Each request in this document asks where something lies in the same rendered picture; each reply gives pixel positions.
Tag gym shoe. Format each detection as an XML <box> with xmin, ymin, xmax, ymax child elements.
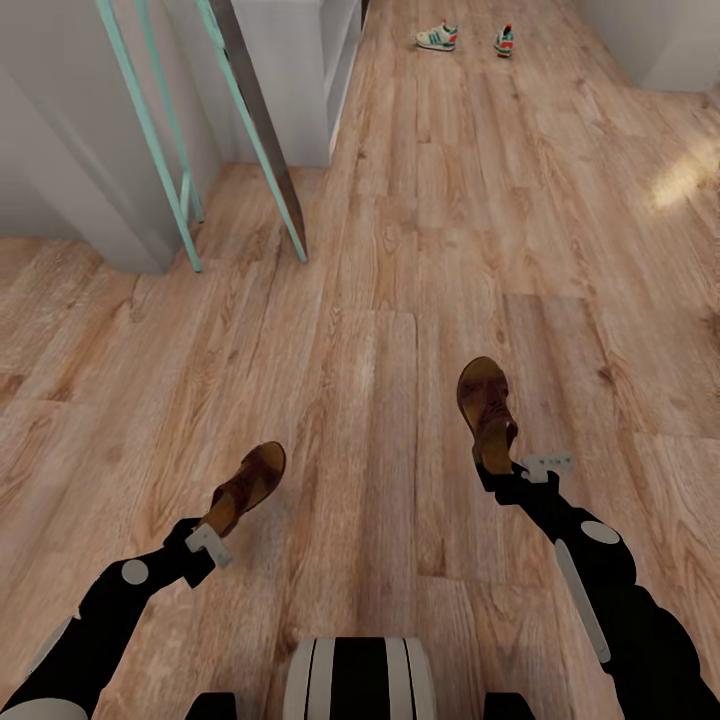
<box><xmin>494</xmin><ymin>24</ymin><xmax>514</xmax><ymax>58</ymax></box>
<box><xmin>415</xmin><ymin>20</ymin><xmax>457</xmax><ymax>52</ymax></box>

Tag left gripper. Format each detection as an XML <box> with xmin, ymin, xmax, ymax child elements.
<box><xmin>162</xmin><ymin>517</ymin><xmax>216</xmax><ymax>588</ymax></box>

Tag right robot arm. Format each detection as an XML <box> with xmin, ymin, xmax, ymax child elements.
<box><xmin>476</xmin><ymin>451</ymin><xmax>720</xmax><ymax>720</ymax></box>

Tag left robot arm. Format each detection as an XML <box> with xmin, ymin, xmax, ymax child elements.
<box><xmin>0</xmin><ymin>517</ymin><xmax>233</xmax><ymax>720</ymax></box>

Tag sandal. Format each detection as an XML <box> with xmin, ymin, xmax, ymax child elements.
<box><xmin>456</xmin><ymin>357</ymin><xmax>519</xmax><ymax>475</ymax></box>
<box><xmin>196</xmin><ymin>441</ymin><xmax>287</xmax><ymax>539</ymax></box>

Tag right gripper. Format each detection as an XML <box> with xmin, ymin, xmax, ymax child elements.
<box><xmin>476</xmin><ymin>461</ymin><xmax>561</xmax><ymax>521</ymax></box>

